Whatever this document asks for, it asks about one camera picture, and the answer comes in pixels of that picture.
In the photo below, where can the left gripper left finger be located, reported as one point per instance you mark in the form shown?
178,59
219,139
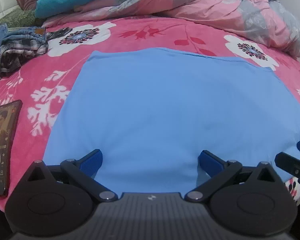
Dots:
82,173

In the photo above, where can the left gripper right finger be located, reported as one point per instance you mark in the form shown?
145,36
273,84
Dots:
222,173

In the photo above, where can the light blue t-shirt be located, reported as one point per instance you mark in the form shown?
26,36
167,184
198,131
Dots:
152,112

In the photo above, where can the pile of jeans and plaid clothes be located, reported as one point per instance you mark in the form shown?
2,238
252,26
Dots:
19,45

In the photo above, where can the smartphone with lit screen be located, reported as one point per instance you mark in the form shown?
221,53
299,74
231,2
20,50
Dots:
9,114

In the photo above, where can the pink floral bed blanket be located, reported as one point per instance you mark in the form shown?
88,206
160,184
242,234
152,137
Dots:
44,83

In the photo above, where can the pink grey quilt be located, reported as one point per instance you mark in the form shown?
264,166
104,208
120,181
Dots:
263,21

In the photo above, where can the green patterned pillow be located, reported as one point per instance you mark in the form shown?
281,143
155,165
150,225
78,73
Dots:
21,18

